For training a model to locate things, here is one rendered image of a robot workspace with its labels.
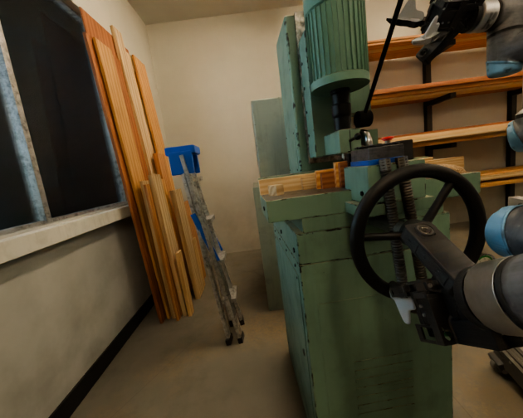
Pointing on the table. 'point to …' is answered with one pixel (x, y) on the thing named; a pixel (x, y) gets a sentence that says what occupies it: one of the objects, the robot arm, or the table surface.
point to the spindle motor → (336, 45)
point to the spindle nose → (341, 108)
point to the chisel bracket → (337, 140)
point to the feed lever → (364, 119)
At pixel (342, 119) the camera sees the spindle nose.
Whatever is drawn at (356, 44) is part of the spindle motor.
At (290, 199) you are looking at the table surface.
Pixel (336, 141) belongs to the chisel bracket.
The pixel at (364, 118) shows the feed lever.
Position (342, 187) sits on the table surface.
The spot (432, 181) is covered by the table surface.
